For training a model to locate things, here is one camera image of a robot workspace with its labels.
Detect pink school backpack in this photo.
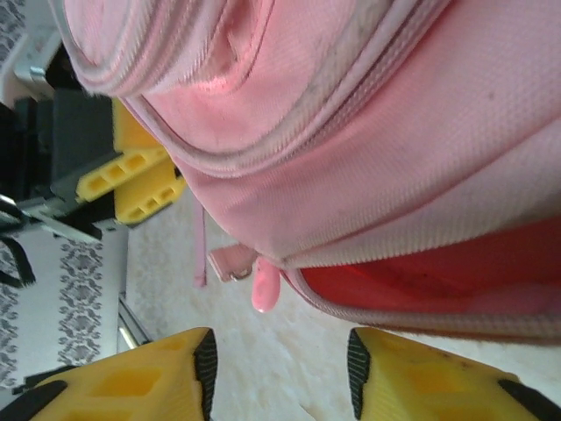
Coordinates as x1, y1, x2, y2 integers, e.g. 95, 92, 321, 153
47, 0, 561, 347

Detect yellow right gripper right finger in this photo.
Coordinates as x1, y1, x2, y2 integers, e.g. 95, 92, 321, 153
347, 327, 561, 421

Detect aluminium frame post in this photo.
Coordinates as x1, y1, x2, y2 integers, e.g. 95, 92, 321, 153
0, 195, 104, 242

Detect aluminium frame side rail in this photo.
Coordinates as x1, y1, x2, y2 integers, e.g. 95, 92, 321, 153
116, 291, 155, 354

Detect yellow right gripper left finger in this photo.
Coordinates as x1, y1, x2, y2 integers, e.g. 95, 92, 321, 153
0, 326, 218, 421

